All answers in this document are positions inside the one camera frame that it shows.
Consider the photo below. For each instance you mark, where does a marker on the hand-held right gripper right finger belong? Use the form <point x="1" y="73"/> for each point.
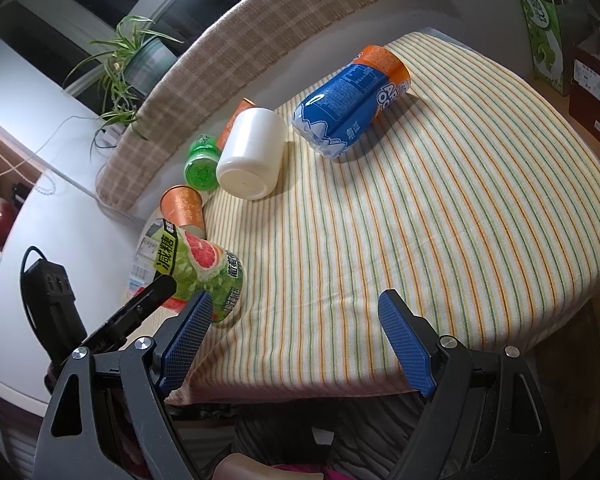
<point x="405" y="340"/>

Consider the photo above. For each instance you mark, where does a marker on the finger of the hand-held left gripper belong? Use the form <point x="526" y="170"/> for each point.
<point x="140" y="302"/>

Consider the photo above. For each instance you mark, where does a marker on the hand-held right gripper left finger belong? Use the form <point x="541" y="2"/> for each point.
<point x="185" y="340"/>

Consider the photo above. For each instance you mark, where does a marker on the green grapefruit print cup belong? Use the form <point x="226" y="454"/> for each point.
<point x="200" y="265"/>

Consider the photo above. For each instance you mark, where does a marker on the orange glitter cup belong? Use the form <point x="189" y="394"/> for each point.
<point x="180" y="207"/>

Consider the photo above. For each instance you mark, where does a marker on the plain orange cup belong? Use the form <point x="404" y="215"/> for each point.
<point x="230" y="125"/>

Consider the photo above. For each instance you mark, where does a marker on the blue and orange cup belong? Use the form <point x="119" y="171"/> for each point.
<point x="345" y="100"/>

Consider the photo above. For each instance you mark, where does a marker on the striped tablecloth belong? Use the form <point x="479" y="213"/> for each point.
<point x="405" y="240"/>

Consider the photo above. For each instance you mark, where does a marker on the person's striped trousers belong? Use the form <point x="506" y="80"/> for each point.
<point x="300" y="420"/>

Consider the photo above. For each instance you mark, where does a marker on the green capped bottle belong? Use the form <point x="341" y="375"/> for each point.
<point x="201" y="165"/>

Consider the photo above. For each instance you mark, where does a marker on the white plastic jar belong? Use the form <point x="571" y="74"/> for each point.
<point x="252" y="152"/>

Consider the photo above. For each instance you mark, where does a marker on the potted spider plant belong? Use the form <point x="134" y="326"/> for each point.
<point x="142" y="60"/>

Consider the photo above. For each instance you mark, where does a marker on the checked beige cushion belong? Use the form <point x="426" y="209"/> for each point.
<point x="220" y="60"/>

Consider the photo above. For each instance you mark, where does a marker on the brown cardboard box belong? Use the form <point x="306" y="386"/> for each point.
<point x="597" y="90"/>

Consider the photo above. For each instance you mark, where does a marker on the green paper bag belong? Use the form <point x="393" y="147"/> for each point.
<point x="547" y="40"/>

